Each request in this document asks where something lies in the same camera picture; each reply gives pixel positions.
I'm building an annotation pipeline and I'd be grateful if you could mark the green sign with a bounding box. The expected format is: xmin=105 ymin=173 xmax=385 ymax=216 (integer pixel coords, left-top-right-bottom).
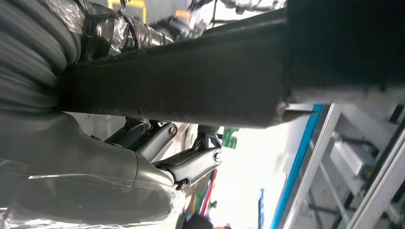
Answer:
xmin=221 ymin=127 xmax=240 ymax=150

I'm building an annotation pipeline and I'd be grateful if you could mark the grey metal frame structure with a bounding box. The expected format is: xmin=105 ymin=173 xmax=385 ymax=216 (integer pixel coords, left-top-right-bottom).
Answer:
xmin=270 ymin=103 xmax=405 ymax=229

